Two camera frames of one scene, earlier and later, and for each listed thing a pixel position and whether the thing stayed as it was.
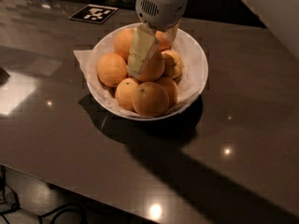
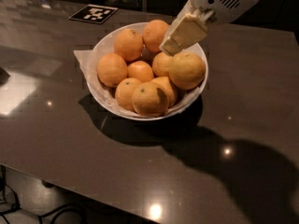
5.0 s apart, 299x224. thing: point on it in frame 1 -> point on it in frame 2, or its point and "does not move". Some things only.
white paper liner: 192,78 does not move
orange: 150,99 does not move
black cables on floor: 51,213 does not move
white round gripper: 161,10 -> 224,2
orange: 111,69 does not move
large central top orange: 151,68 -> 187,69
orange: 177,63 -> 161,63
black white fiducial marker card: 93,13 does not move
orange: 123,92 does not move
